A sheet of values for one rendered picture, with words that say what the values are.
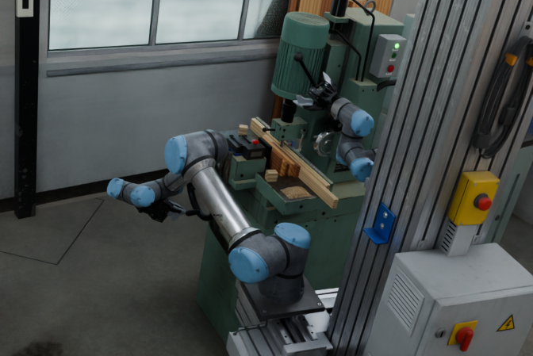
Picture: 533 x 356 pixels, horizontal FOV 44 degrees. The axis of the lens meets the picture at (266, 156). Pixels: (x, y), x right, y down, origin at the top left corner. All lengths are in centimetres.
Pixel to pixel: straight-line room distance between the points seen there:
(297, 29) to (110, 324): 159
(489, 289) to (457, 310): 12
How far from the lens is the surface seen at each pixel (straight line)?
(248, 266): 196
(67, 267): 353
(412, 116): 174
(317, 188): 259
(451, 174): 171
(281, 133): 271
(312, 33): 253
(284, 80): 259
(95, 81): 374
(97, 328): 319
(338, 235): 294
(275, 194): 255
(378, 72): 269
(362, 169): 208
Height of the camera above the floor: 216
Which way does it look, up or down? 27 degrees down
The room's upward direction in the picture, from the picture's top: 11 degrees clockwise
